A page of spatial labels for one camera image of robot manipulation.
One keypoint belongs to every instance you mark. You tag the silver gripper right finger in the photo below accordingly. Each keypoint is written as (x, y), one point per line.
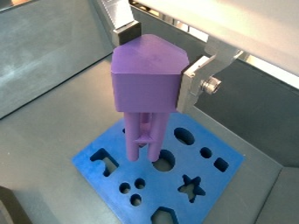
(198, 78)

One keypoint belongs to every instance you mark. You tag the blue shape sorting board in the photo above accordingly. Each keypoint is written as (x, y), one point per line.
(181, 185)

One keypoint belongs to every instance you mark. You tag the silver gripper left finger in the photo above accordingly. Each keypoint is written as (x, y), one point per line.
(125, 27)

